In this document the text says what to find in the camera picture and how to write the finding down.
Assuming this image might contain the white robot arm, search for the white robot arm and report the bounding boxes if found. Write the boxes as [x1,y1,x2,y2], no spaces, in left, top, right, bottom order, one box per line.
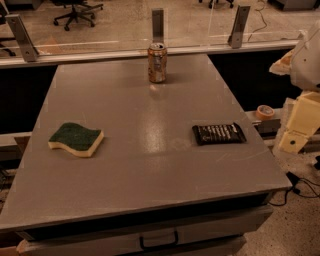
[269,20,320,153]

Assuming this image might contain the orange soda can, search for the orange soda can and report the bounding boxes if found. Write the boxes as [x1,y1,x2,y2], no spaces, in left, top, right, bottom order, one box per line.
[148,42,167,83]

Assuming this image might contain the roll of masking tape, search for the roll of masking tape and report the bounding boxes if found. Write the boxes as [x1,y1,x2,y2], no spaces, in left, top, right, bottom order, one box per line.
[256,105,275,121]

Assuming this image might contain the black snack bar packet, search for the black snack bar packet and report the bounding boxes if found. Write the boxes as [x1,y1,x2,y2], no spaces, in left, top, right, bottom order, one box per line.
[192,123,247,146]

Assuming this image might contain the grey table drawer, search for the grey table drawer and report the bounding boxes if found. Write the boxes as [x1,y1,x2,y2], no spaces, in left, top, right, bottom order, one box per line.
[17,205,273,256]

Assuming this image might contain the green and yellow sponge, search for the green and yellow sponge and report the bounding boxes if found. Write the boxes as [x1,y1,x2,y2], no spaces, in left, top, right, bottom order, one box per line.
[48,122,104,158]

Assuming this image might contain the black office chair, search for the black office chair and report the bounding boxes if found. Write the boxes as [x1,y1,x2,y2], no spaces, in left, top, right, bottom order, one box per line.
[50,0,104,31]

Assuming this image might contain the black floor cable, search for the black floor cable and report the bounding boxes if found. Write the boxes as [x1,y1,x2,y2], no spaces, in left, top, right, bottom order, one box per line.
[268,170,320,207]

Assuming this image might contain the right metal rail bracket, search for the right metal rail bracket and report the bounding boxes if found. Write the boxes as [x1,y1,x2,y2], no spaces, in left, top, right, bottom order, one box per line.
[228,6,251,49]

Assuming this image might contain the metal rail bracket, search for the metal rail bracket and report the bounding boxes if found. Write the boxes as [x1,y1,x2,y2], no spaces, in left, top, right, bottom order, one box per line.
[228,6,251,49]
[6,14,39,62]
[152,8,164,42]

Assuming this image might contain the black drawer handle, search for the black drawer handle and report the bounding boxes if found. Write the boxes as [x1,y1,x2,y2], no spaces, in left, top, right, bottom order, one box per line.
[139,231,179,251]

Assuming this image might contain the middle metal rail bracket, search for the middle metal rail bracket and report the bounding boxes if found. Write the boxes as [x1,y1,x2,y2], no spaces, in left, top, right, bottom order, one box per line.
[152,8,164,42]

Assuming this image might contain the left metal rail bracket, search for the left metal rail bracket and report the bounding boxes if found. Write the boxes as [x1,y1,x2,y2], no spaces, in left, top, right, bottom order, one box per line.
[6,14,39,62]

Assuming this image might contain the metal window rail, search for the metal window rail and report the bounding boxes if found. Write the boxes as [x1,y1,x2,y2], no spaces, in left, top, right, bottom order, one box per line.
[0,39,299,69]

